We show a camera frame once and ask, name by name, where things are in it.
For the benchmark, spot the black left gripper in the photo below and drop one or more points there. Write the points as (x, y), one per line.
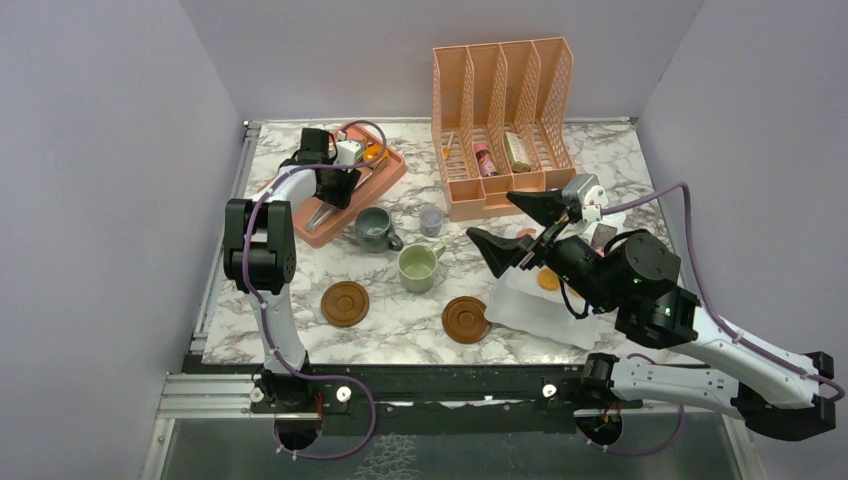
(562, 255)

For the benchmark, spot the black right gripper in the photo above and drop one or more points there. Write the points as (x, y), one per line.
(335, 184)

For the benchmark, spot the pink snowball cake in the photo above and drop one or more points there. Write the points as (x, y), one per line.
(526, 232)

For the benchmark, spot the orange glazed donut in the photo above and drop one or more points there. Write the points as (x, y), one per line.
(374, 155)

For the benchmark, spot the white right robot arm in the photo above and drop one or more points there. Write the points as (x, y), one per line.
(776, 393)

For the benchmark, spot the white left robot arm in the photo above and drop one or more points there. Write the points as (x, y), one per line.
(260, 256)

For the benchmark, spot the dark blue-green ceramic mug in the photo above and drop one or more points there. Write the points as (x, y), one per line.
(374, 231)

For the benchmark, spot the pink dessert tray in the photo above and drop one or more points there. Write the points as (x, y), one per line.
(351, 139)

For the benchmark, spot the pink bottle in organizer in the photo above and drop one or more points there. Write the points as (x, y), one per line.
(485, 161)

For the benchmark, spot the white tiered dessert stand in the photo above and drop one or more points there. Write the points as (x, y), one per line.
(517, 301)

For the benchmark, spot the tan box in organizer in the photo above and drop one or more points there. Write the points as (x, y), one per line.
(517, 154)

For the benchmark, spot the right brown wooden coaster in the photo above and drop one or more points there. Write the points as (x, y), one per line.
(464, 321)

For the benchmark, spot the brown wooden coaster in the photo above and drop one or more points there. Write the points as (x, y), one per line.
(345, 304)
(464, 321)

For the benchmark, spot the light green ceramic mug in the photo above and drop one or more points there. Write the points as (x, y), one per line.
(417, 266)

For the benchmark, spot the pink mesh file organizer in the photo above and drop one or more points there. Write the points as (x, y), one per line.
(479, 92)

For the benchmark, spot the left brown wooden coaster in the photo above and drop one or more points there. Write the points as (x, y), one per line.
(345, 304)

